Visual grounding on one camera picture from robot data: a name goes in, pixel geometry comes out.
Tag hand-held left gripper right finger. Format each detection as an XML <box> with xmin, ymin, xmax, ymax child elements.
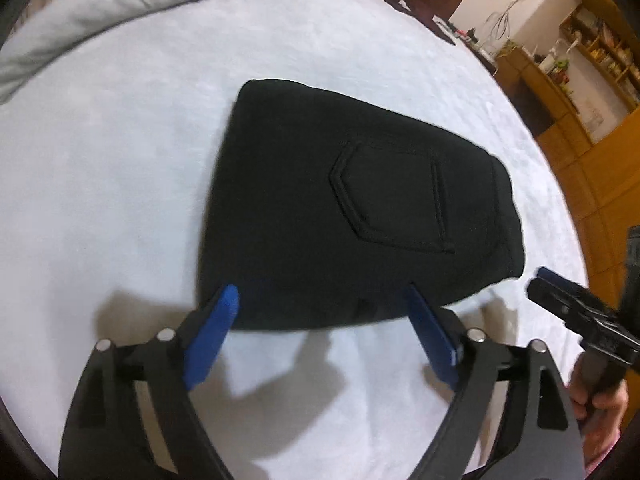
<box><xmin>404</xmin><ymin>282</ymin><xmax>586</xmax><ymax>480</ymax></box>

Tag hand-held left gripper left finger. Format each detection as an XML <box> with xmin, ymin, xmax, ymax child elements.
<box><xmin>59</xmin><ymin>284</ymin><xmax>241</xmax><ymax>480</ymax></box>

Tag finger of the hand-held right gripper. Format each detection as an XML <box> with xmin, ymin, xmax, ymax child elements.
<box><xmin>536</xmin><ymin>266</ymin><xmax>617</xmax><ymax>322</ymax></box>
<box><xmin>526</xmin><ymin>279</ymin><xmax>608</xmax><ymax>335</ymax></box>

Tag black pants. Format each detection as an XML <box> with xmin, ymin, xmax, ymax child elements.
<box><xmin>192</xmin><ymin>78</ymin><xmax>526</xmax><ymax>332</ymax></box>

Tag person's right hand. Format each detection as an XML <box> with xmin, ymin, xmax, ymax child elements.
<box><xmin>567</xmin><ymin>357</ymin><xmax>631</xmax><ymax>467</ymax></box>

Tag wooden desk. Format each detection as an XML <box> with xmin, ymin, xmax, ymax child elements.
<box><xmin>495</xmin><ymin>47</ymin><xmax>601</xmax><ymax>146</ymax></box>

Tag white bed sheet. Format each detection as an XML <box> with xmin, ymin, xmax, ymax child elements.
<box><xmin>0</xmin><ymin>0</ymin><xmax>588</xmax><ymax>480</ymax></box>

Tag grey duvet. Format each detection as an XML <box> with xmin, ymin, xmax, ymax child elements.
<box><xmin>0</xmin><ymin>0</ymin><xmax>388</xmax><ymax>103</ymax></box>

